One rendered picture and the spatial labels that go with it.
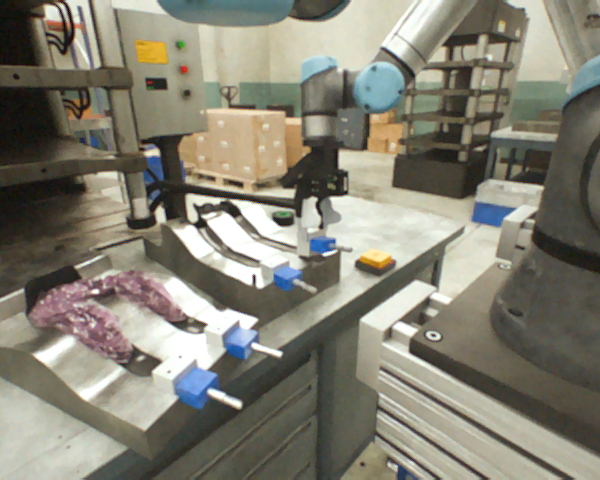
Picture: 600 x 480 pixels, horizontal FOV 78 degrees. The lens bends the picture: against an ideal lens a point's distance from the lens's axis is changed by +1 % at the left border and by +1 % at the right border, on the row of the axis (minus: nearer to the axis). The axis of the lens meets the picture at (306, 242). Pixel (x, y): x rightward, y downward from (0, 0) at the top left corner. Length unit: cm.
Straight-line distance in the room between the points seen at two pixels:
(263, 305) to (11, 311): 44
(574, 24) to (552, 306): 63
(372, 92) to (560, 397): 46
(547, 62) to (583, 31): 623
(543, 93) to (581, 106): 676
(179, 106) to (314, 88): 86
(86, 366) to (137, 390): 9
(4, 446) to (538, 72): 707
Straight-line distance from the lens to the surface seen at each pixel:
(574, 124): 34
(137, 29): 150
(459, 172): 466
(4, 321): 83
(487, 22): 460
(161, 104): 151
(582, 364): 35
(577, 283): 34
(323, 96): 76
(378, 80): 62
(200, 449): 82
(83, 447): 64
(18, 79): 132
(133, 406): 58
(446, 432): 46
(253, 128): 462
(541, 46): 715
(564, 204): 34
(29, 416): 72
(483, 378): 34
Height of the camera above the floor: 125
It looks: 23 degrees down
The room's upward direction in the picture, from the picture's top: straight up
